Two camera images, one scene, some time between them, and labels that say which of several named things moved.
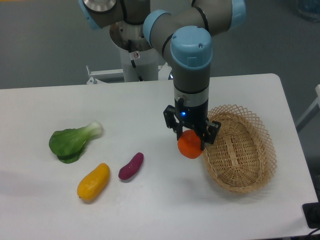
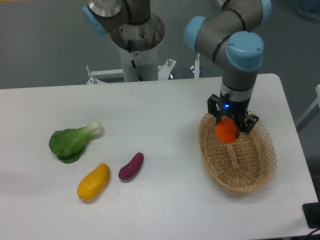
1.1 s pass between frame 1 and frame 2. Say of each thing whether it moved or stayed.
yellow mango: stayed
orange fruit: moved
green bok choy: stayed
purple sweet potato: stayed
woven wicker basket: stayed
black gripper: moved
